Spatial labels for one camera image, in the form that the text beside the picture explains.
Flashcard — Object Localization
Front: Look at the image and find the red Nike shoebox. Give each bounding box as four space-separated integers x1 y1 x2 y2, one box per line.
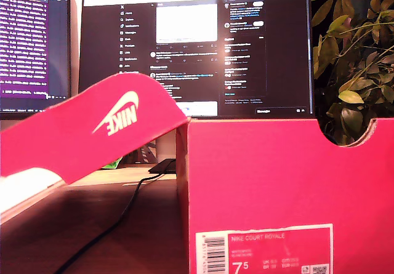
0 72 394 274

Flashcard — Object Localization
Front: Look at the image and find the pale monitor stand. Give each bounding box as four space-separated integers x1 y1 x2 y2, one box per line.
156 131 177 164

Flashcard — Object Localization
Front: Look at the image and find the flat black pad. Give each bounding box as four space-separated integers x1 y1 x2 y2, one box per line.
148 158 177 175

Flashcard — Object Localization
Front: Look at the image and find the wide computer monitor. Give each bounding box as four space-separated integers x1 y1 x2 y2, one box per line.
78 0 315 120

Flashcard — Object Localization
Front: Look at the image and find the green packet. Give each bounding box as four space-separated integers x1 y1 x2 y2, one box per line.
101 158 124 171

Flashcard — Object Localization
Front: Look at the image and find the green leafy houseplant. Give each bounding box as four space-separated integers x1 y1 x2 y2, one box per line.
311 0 394 147

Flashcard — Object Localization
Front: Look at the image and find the computer monitor with purple text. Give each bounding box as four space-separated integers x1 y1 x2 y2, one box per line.
0 0 72 120

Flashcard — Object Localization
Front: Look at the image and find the black cable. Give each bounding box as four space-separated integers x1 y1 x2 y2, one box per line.
54 174 164 274

